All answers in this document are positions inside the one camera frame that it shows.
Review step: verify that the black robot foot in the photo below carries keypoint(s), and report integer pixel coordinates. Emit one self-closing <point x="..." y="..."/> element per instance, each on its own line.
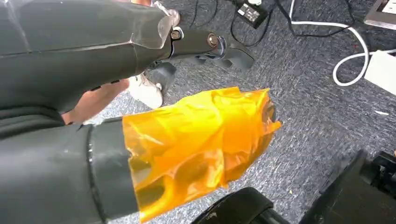
<point x="241" y="207"/>
<point x="355" y="194"/>

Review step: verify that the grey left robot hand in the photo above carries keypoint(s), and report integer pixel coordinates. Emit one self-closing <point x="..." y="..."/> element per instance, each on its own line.
<point x="77" y="55"/>

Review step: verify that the person's white shoe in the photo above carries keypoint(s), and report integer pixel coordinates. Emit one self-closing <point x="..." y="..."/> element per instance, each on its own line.
<point x="145" y="92"/>

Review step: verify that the white box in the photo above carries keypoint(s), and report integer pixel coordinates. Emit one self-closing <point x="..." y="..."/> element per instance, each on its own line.
<point x="382" y="72"/>

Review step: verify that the black power adapter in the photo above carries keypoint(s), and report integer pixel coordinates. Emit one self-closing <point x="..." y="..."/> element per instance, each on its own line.
<point x="251" y="13"/>

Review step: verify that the grey flat device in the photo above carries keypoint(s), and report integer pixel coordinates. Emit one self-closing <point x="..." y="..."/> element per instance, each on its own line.
<point x="380" y="17"/>

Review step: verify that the ribbed grey left arm sleeve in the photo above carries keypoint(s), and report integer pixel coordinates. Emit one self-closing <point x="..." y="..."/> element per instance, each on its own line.
<point x="28" y="122"/>

